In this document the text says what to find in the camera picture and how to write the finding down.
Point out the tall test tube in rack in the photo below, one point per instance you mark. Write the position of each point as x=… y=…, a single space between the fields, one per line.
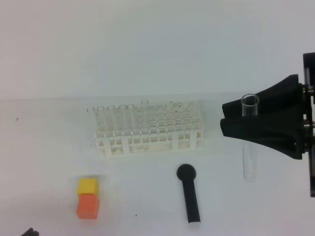
x=144 y=114

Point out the clear glass test tube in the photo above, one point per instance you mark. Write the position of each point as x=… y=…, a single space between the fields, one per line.
x=250 y=104

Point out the white test tube rack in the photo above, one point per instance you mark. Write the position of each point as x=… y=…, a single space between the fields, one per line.
x=172 y=126

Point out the yellow cube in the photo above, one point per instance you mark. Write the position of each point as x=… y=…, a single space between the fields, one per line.
x=88 y=185

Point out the black plastic scoop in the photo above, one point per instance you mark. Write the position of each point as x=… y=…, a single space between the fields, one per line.
x=187 y=174

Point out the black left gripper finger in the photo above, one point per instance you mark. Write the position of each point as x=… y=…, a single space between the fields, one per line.
x=30 y=232

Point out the orange cube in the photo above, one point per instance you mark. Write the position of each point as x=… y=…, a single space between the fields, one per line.
x=88 y=206

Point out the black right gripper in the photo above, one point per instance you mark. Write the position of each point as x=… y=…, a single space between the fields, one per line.
x=285 y=135

